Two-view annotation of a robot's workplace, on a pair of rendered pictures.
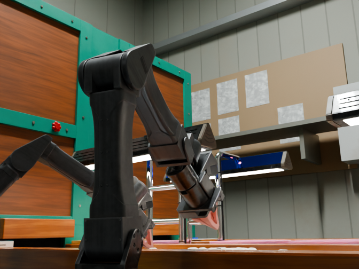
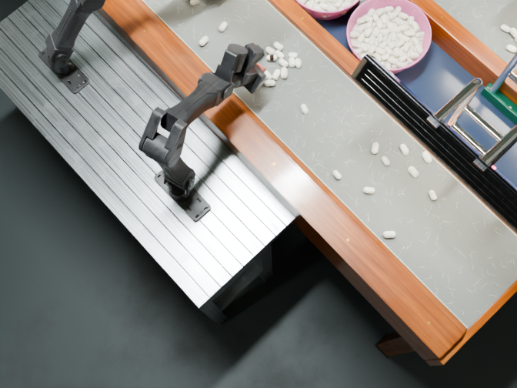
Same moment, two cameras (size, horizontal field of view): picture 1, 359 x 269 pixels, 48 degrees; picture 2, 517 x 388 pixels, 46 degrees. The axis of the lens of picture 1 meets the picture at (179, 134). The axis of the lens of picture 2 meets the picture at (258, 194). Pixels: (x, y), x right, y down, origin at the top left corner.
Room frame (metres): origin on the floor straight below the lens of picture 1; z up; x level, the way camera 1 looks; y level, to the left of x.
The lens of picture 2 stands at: (0.12, -0.28, 2.49)
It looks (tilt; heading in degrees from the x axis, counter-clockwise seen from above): 73 degrees down; 16
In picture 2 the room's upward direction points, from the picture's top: 6 degrees counter-clockwise
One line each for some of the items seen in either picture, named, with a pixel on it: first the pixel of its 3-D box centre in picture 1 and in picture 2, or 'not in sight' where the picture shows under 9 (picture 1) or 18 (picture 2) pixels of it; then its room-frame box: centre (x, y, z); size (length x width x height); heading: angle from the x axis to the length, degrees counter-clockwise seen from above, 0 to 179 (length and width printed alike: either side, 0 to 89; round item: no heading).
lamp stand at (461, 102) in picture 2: not in sight; (457, 151); (0.79, -0.66, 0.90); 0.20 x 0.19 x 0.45; 52
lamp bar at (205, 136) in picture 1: (132, 149); not in sight; (1.33, 0.16, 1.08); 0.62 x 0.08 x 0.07; 52
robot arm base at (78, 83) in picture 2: not in sight; (60, 63); (0.97, 0.59, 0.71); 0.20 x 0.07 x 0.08; 53
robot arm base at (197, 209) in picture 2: not in sight; (180, 189); (0.61, 0.11, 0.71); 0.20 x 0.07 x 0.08; 53
